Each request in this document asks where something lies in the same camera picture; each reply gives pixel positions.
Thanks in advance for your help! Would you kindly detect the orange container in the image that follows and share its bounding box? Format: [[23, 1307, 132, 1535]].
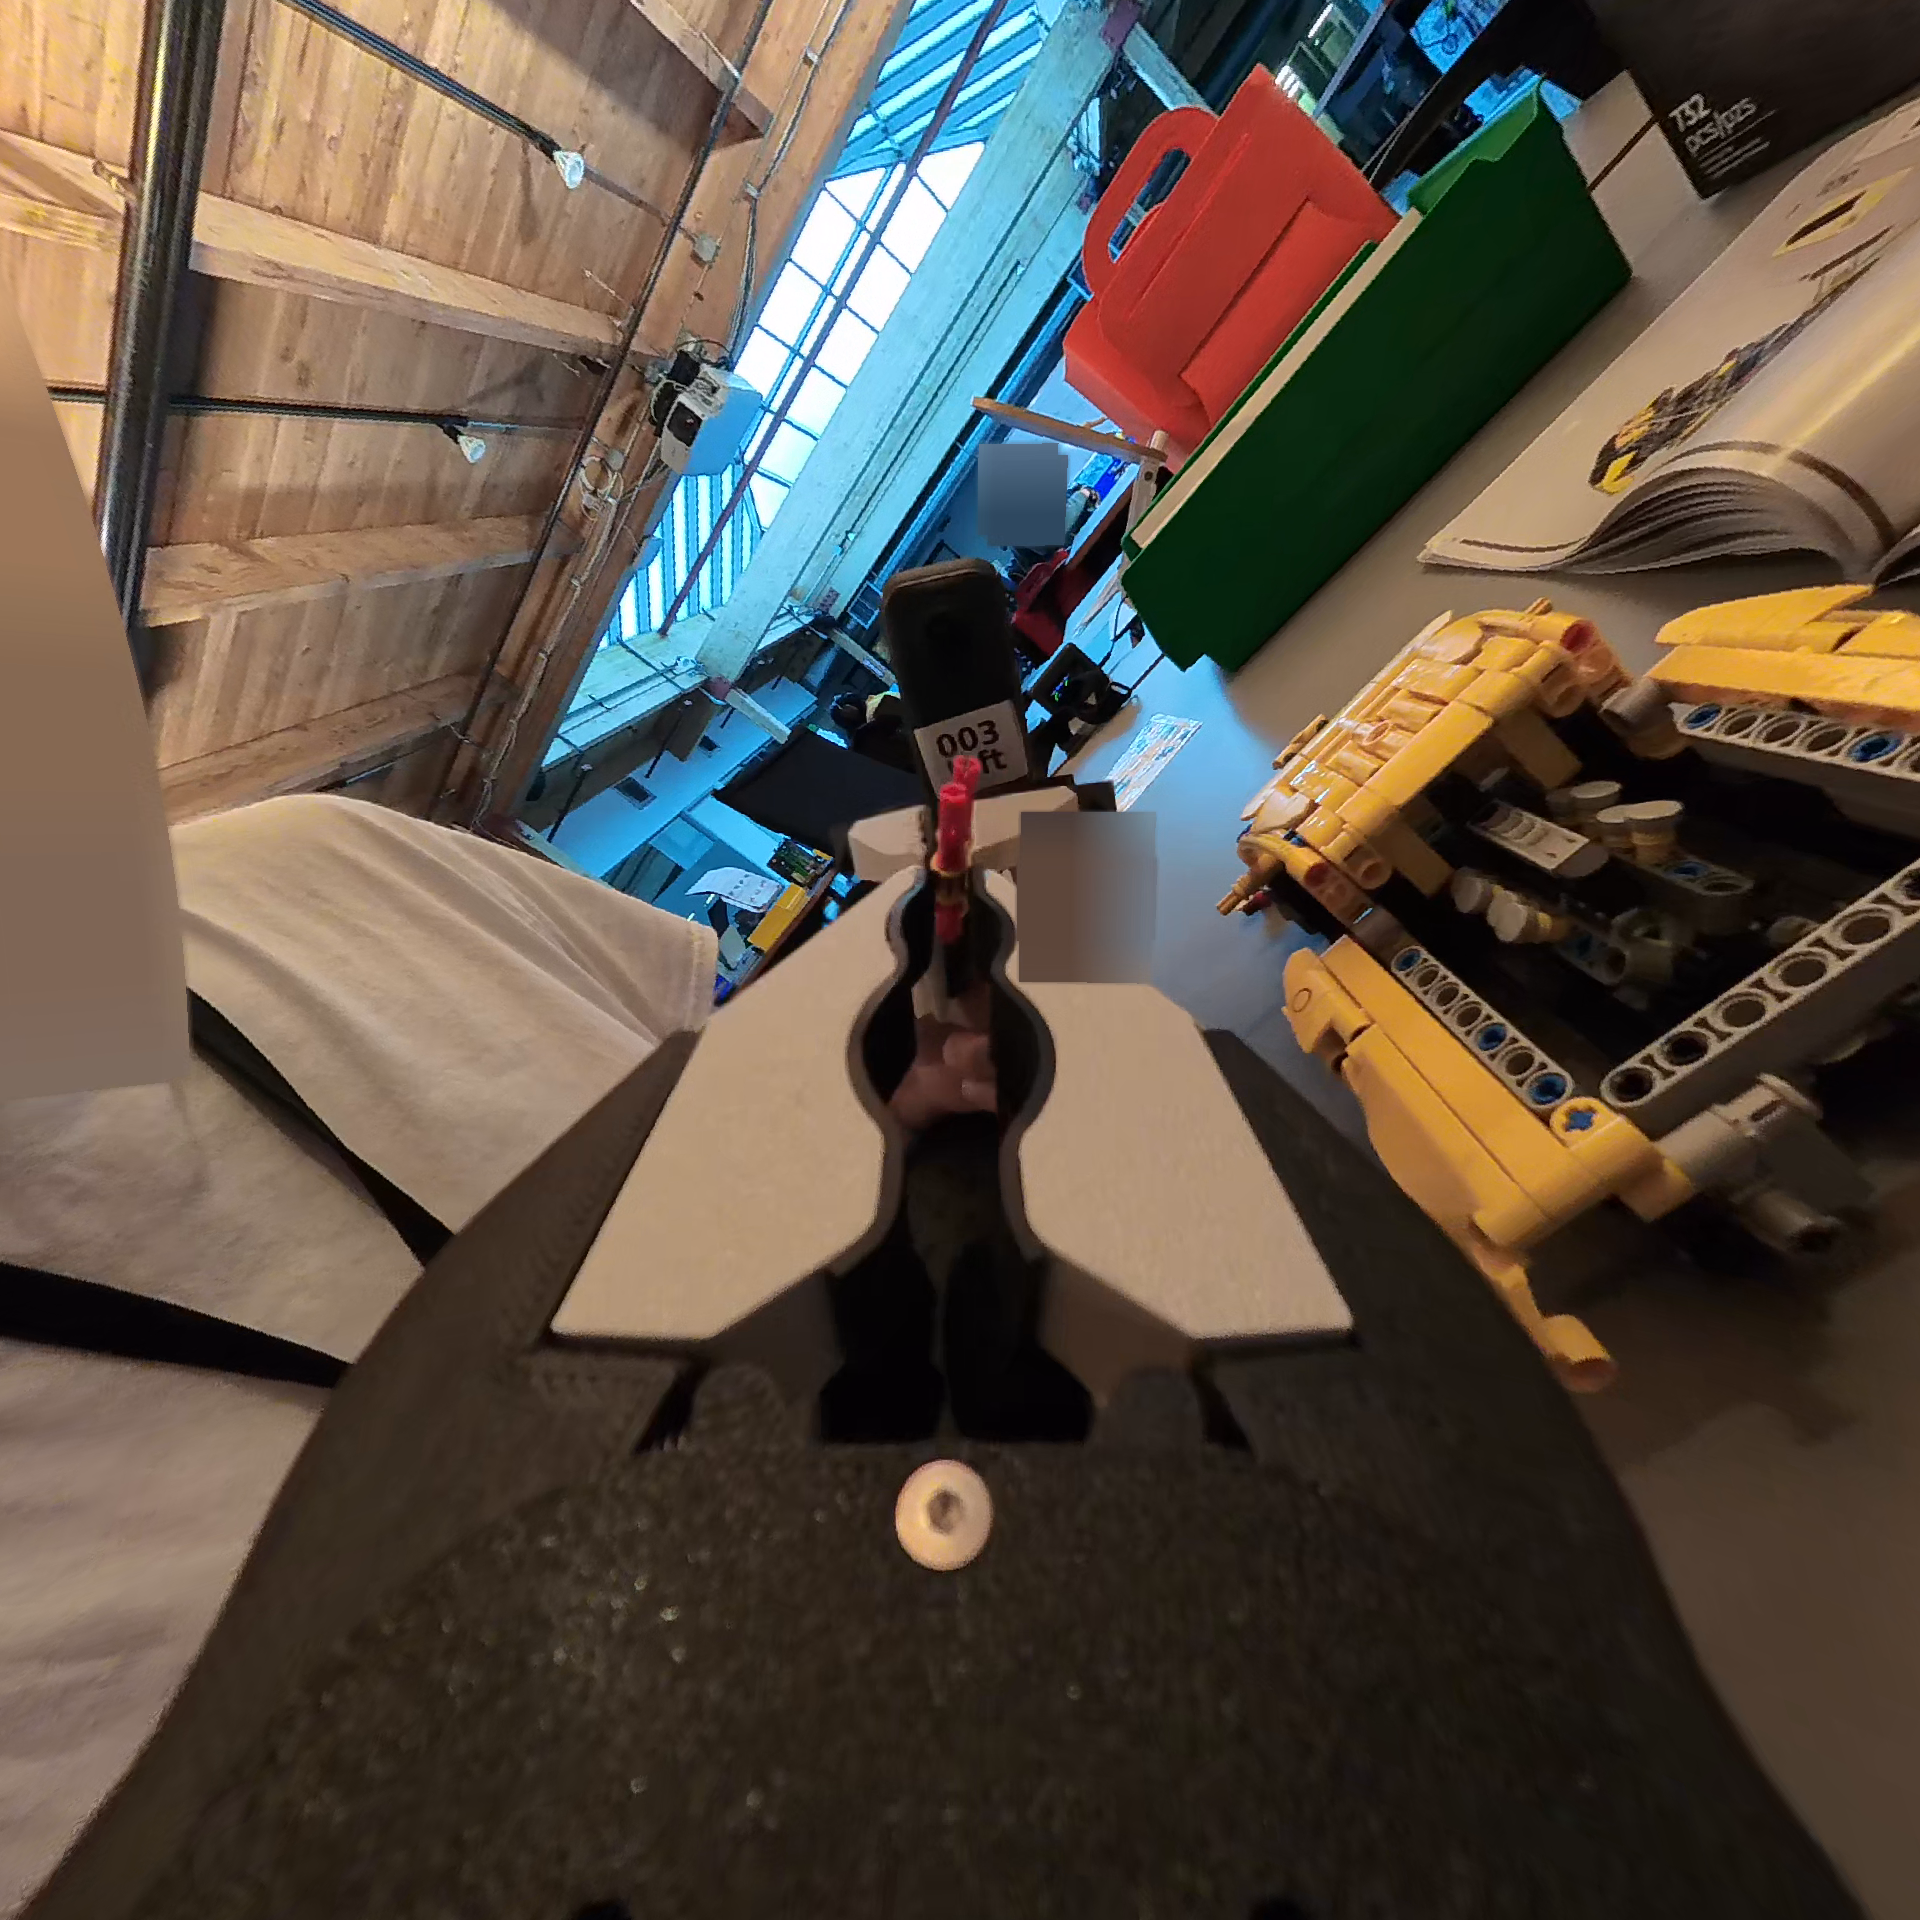
[[1063, 63, 1404, 459]]

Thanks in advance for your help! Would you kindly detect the person's left hand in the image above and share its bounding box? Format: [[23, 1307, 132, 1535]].
[[891, 1027, 1001, 1130]]

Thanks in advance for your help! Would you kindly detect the yellow brick toy car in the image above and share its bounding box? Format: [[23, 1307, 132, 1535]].
[[1223, 582, 1920, 1396]]

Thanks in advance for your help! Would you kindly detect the black shoulder strap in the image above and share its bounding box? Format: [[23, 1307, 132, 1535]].
[[0, 989, 454, 1392]]

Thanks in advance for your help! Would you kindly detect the white ceiling device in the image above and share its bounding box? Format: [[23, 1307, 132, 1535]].
[[649, 343, 761, 476]]

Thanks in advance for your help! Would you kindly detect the green plastic bin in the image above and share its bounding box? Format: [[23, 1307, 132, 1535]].
[[1118, 82, 1635, 675]]

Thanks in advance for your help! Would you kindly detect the toy car set box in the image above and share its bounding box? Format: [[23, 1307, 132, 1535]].
[[1591, 0, 1920, 202]]

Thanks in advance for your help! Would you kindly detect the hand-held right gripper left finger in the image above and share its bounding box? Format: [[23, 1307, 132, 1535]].
[[550, 861, 939, 1445]]

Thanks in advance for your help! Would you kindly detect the skylight window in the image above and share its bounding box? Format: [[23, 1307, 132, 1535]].
[[612, 135, 995, 650]]

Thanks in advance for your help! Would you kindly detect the black device with display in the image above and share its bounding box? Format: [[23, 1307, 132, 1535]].
[[1026, 645, 1137, 744]]

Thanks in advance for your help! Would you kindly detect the open instruction booklet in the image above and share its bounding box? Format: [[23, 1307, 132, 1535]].
[[1418, 106, 1920, 590]]

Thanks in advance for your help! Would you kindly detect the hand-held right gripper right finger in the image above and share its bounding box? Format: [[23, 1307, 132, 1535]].
[[971, 874, 1355, 1442]]

